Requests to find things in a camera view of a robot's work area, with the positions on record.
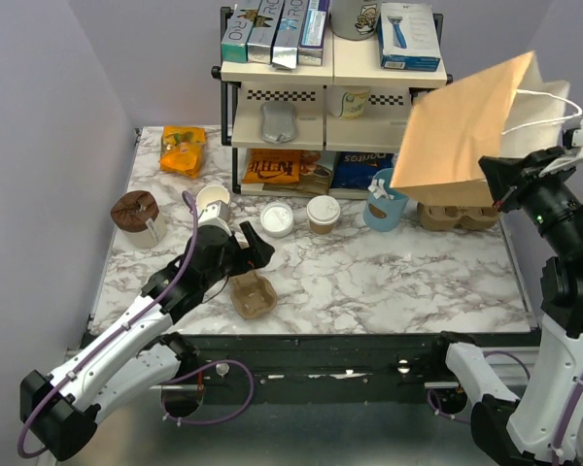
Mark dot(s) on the blue plastic cup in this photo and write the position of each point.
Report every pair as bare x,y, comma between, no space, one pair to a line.
384,215

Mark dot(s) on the teal toothpaste box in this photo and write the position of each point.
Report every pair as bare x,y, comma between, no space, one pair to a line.
239,27

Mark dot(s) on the brown paper coffee cup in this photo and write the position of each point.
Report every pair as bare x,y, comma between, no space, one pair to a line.
320,227

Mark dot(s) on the white printed cup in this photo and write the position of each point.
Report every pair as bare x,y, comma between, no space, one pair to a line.
346,102

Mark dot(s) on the blue razor box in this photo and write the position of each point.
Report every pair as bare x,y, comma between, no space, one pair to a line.
407,38

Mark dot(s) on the two-tier shelf rack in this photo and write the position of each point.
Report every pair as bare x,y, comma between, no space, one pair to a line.
245,87

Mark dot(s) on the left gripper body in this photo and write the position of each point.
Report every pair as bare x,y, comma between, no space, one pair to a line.
235,261

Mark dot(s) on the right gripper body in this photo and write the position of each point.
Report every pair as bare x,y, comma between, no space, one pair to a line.
546,194

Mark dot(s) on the single cardboard cup carrier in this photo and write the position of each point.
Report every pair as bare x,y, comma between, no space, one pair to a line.
252,295

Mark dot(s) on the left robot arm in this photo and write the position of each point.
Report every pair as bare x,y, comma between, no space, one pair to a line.
64,407

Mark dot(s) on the blue silver toothpaste box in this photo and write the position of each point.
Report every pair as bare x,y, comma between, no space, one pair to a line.
285,49

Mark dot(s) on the brown paper cups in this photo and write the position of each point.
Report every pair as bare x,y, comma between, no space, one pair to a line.
217,195

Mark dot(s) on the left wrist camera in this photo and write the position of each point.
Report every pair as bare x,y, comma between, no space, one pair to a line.
215,213

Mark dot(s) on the orange snack bag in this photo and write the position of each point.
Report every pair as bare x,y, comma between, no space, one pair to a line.
182,150

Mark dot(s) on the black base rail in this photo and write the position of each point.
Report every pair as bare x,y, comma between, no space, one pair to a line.
302,370

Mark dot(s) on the white stirrers in cup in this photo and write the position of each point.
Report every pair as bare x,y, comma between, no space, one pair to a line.
378,189

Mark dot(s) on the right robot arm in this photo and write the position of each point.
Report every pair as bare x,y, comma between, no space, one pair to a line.
539,427

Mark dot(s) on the grey sponge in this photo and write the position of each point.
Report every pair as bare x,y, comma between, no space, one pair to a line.
278,122

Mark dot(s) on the orange Kettle chips bag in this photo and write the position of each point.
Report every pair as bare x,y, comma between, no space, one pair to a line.
307,171

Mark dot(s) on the purple white toothpaste box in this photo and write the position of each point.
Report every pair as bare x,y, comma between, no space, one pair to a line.
312,39

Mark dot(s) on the brown paper bag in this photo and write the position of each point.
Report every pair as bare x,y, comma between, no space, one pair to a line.
506,110

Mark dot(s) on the blue Doritos bag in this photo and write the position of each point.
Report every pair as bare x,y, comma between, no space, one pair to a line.
355,170

